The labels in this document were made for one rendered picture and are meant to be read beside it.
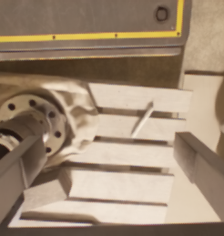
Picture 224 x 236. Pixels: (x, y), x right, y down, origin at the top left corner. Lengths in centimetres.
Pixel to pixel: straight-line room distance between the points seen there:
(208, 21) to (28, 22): 70
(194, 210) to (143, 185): 47
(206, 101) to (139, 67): 36
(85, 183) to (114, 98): 41
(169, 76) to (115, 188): 57
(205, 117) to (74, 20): 72
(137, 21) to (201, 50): 47
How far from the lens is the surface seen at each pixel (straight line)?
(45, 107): 66
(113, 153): 75
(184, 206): 119
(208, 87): 91
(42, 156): 17
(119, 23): 49
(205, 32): 91
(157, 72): 83
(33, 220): 103
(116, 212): 95
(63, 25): 50
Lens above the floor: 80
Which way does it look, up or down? 73 degrees down
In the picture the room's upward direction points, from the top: 179 degrees clockwise
